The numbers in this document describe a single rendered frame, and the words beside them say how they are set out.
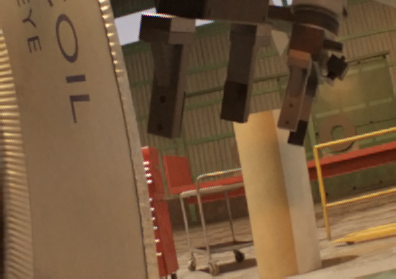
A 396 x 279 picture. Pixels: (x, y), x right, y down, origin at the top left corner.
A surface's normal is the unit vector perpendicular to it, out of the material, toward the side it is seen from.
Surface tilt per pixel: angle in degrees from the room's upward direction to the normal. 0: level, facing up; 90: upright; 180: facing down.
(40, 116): 90
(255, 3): 114
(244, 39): 97
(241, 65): 97
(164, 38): 97
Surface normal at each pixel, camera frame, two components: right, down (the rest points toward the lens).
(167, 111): -0.50, 0.08
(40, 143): 0.94, -0.21
